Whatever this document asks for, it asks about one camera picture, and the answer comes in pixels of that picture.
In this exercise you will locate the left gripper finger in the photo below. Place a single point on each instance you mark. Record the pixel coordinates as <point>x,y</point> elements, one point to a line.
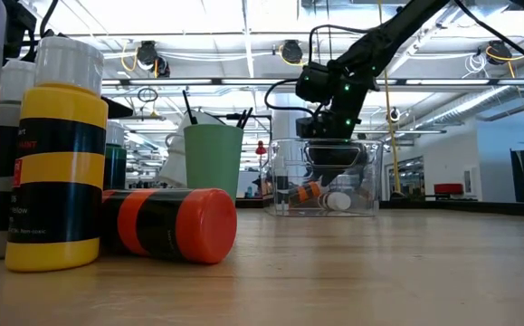
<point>119,110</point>

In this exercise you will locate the orange paint bottle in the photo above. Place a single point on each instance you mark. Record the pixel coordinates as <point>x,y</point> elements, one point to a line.
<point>304,192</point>

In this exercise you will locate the clear plastic bin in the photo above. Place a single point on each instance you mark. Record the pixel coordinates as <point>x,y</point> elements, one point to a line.
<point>370,199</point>

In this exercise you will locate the paint brush gold ferrule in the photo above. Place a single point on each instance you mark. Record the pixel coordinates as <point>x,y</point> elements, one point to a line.
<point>189,108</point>

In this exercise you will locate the black-bristle brush silver ferrule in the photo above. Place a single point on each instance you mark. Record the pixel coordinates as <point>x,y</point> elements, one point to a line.
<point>242,118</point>

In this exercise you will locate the red paint bottle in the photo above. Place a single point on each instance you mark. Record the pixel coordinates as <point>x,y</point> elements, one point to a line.
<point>198,226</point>

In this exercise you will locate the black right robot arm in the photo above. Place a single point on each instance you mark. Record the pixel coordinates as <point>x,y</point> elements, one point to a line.
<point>379,41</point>

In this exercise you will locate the dark green paint bottle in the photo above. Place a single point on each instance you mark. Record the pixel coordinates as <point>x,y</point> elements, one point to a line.
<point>116,167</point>

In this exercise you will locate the yellow paint bottle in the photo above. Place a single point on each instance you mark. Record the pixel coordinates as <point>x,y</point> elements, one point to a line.
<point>58,181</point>

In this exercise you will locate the grey paint bottle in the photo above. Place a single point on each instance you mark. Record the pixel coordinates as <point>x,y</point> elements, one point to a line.
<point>6,136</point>

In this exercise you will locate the red hanging lamp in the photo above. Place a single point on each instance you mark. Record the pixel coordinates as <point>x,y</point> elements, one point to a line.
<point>260,148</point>

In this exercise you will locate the white mug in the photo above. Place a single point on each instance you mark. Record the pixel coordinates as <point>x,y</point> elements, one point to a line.
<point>173,163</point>

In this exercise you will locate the green plastic cup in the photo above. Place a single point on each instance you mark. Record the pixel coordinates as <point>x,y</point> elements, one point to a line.
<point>212,158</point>

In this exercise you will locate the red cabinet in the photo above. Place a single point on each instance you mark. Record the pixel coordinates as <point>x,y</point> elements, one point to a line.
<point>448,188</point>

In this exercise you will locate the black aluminium table frame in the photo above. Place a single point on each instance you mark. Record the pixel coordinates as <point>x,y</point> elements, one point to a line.
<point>469,209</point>

